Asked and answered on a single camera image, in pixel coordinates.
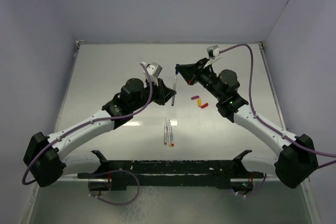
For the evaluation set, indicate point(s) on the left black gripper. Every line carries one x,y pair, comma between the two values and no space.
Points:
163,93

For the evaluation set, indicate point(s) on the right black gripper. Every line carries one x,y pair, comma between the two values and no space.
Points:
192,72

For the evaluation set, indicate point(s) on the blue marker pen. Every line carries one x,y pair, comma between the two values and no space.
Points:
174,88

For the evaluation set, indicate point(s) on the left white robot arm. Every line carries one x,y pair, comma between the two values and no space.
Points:
46,155

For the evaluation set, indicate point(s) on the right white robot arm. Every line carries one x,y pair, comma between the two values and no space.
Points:
294,157

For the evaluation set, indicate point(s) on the purple pen cap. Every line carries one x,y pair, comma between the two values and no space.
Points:
195,97

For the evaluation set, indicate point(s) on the purple marker pen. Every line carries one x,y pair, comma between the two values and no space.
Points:
165,131

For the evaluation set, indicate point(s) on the yellow marker pen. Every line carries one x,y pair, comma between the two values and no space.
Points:
168,133

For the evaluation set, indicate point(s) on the red marker pen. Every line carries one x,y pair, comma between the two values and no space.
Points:
171,137

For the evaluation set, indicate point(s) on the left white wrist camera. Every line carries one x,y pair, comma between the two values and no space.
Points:
152,72

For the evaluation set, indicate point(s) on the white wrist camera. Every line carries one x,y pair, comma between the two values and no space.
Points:
213,54
152,72

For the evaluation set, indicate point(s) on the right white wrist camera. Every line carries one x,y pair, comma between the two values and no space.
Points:
213,54

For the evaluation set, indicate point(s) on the aluminium rail right side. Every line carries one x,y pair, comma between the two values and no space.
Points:
264,93

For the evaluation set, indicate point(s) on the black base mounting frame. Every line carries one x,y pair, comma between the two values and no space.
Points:
221,174

